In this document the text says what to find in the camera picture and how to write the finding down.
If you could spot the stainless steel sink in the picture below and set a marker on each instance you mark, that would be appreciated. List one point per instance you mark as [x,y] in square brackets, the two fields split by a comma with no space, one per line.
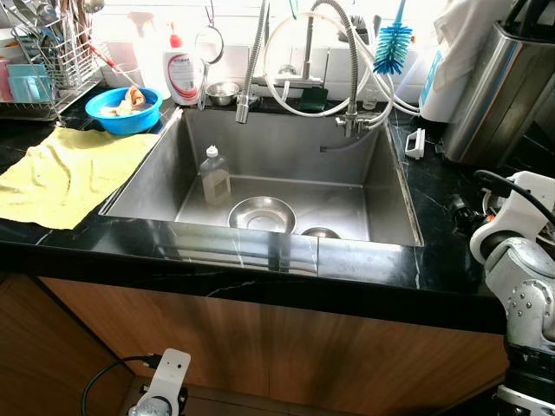
[286,147]

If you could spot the tiny steel bowl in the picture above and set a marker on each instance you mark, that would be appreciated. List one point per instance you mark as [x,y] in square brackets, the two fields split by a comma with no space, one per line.
[223,94]

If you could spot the pink cup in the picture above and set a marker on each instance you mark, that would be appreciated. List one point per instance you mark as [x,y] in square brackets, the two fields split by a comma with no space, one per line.
[4,82]

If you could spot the blue plastic bowl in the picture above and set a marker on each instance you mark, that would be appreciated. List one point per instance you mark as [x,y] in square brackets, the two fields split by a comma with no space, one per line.
[130,123]

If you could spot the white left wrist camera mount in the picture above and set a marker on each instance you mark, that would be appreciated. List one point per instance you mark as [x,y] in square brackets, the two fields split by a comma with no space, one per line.
[171,368]

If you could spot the blue bottle brush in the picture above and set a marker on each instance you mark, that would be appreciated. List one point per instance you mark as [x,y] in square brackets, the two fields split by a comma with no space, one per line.
[392,48]

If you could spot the white hanging towel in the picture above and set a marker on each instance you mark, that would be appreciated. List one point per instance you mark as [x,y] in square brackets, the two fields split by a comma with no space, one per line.
[460,43]

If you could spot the small white plastic clip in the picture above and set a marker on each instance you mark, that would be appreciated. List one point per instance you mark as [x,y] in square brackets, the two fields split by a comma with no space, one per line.
[414,145]

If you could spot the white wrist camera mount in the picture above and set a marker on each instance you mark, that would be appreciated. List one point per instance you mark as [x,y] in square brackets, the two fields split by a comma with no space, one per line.
[171,368]
[520,204]

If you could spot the steel gooseneck faucet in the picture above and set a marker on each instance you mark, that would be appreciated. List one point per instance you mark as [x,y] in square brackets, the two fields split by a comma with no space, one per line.
[352,78]

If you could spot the steel knife block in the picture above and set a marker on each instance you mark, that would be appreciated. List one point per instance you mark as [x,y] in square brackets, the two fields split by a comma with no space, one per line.
[494,95]

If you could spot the teal plastic cup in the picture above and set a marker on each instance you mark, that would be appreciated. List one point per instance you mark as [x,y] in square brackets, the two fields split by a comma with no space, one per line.
[30,84]

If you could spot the wooden cabinet front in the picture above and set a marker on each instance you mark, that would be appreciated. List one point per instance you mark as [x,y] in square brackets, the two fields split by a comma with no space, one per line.
[303,355]

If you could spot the round mesh strainer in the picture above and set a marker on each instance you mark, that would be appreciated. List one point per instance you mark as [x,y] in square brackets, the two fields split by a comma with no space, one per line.
[208,45]

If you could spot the yellow cloth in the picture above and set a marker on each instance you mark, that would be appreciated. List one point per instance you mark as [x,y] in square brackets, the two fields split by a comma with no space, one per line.
[69,178]

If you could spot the green sponge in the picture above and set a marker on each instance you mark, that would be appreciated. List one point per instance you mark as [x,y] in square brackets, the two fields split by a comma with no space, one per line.
[315,98]

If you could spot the medium steel bowl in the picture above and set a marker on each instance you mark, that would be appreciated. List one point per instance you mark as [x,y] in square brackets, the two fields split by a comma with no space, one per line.
[260,215]

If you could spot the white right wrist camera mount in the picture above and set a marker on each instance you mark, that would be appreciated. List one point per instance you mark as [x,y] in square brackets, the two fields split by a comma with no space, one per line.
[520,204]

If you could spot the brown food scraps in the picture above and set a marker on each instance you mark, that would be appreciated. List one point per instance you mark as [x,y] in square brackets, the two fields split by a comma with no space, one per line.
[130,102]

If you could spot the steel sink drain strainer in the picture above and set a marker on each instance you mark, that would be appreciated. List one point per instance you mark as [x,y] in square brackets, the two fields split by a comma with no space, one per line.
[321,232]

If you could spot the clear plastic bottle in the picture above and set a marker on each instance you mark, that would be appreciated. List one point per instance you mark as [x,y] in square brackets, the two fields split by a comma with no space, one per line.
[215,178]

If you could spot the white detergent bottle red cap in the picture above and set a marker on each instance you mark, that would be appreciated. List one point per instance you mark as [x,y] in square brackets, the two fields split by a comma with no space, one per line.
[182,78]

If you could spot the steel upright tap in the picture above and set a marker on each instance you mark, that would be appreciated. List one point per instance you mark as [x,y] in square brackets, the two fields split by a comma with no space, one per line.
[308,52]

